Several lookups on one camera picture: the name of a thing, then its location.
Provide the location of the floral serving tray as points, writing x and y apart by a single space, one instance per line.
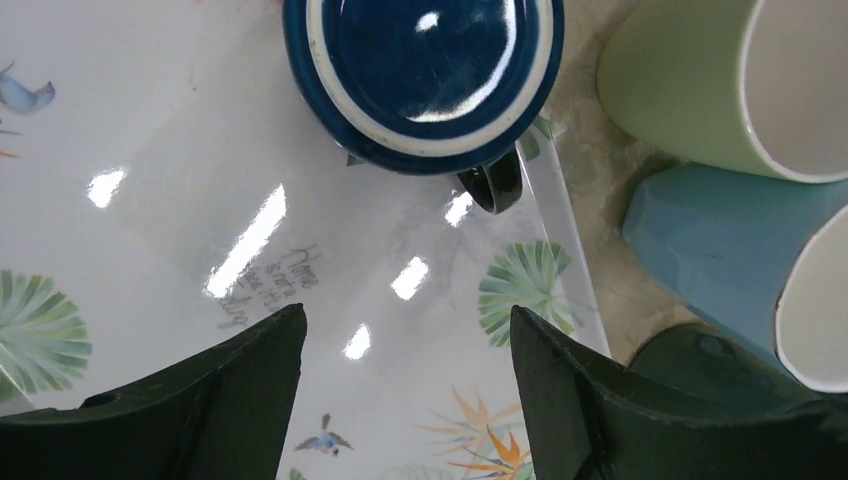
165 187

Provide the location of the dark blue mug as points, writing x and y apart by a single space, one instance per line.
429 87

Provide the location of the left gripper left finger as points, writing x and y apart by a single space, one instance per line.
220 414

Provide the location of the light blue mug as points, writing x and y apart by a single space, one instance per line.
762 259

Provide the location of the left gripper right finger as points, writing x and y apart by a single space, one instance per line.
590 417

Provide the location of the light green mug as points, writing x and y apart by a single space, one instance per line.
758 87

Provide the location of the dark grey round mug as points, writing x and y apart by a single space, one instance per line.
699 360

